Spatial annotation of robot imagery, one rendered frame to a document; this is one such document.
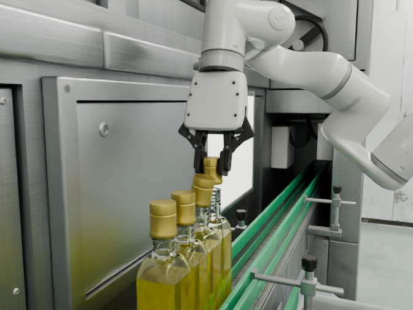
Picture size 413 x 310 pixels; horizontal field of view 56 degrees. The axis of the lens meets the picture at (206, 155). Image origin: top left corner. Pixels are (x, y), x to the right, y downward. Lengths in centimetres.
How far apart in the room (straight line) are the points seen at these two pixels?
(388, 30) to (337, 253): 304
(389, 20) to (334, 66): 360
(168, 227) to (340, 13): 123
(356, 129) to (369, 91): 8
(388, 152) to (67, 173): 56
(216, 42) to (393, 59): 371
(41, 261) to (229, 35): 44
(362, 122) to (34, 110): 58
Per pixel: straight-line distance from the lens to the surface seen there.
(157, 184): 74
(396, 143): 80
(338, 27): 157
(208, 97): 65
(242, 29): 69
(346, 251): 164
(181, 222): 54
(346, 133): 81
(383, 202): 441
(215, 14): 69
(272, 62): 81
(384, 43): 432
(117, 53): 64
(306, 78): 78
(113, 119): 62
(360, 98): 79
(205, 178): 59
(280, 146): 170
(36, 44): 51
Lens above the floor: 129
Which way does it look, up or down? 8 degrees down
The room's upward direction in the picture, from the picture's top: straight up
